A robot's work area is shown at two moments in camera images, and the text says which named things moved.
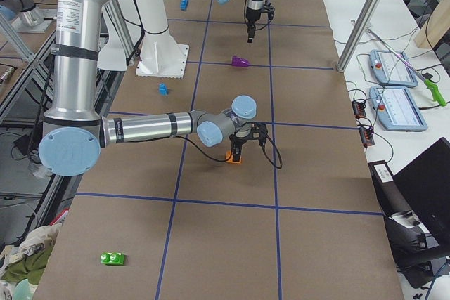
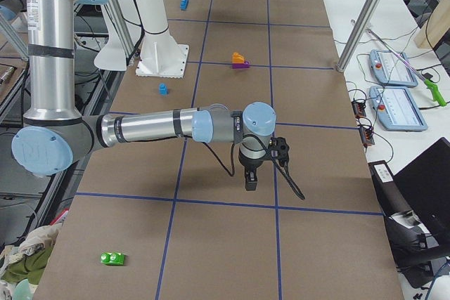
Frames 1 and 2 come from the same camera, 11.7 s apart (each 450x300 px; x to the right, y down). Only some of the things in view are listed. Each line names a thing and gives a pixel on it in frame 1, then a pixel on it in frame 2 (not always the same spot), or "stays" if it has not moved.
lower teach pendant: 395,109 stays
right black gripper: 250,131 to 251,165
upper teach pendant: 388,69 stays
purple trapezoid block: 238,61 stays
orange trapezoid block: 230,160 to 238,58
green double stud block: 112,258 stays
